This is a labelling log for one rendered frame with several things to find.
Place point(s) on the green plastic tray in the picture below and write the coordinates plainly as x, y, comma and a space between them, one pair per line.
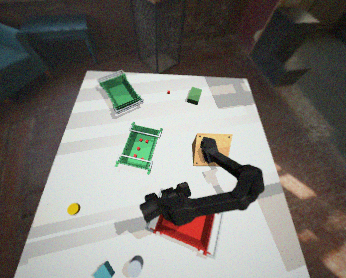
146, 149

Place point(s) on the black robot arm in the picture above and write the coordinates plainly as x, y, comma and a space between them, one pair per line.
179, 210

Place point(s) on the green rectangular block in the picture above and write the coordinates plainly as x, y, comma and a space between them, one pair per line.
194, 95

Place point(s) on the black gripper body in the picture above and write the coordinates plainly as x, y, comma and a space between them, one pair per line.
184, 186

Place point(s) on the teal block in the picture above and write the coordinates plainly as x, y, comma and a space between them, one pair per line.
105, 271

